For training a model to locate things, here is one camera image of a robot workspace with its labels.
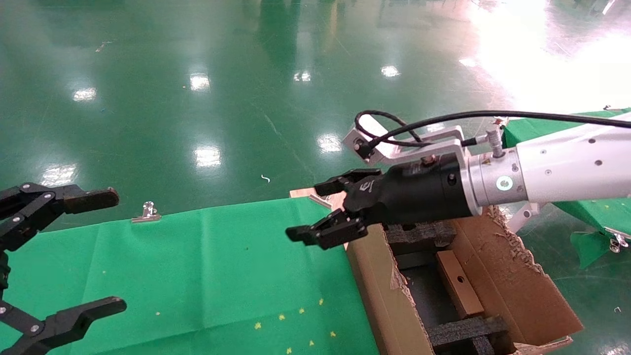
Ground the black foam insert block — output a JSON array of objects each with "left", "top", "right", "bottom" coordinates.
[
  {"left": 426, "top": 316, "right": 508, "bottom": 355},
  {"left": 385, "top": 221, "right": 456, "bottom": 255}
]

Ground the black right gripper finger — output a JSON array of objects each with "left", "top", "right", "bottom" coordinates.
[
  {"left": 285, "top": 208, "right": 369, "bottom": 250},
  {"left": 315, "top": 169, "right": 383, "bottom": 198}
]

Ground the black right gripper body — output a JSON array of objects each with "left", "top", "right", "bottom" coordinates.
[{"left": 345, "top": 153, "right": 481, "bottom": 227}]

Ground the large open cardboard carton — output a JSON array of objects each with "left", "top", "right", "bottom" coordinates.
[{"left": 347, "top": 205, "right": 585, "bottom": 355}]

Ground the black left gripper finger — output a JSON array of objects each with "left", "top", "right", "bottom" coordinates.
[
  {"left": 0, "top": 297, "right": 128, "bottom": 355},
  {"left": 0, "top": 183, "right": 120, "bottom": 252}
]

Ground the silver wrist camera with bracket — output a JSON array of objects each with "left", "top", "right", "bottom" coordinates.
[{"left": 344, "top": 117, "right": 466, "bottom": 166}]

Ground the black foam carton liner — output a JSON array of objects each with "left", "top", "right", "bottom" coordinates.
[{"left": 397, "top": 251, "right": 461, "bottom": 328}]

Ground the small brown cardboard box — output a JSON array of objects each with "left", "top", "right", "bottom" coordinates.
[{"left": 435, "top": 250, "right": 485, "bottom": 319}]

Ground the large green tablecloth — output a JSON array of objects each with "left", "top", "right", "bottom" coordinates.
[{"left": 0, "top": 196, "right": 380, "bottom": 355}]

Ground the green tablecloth with hanging corner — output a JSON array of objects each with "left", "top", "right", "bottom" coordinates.
[{"left": 500, "top": 107, "right": 631, "bottom": 270}]

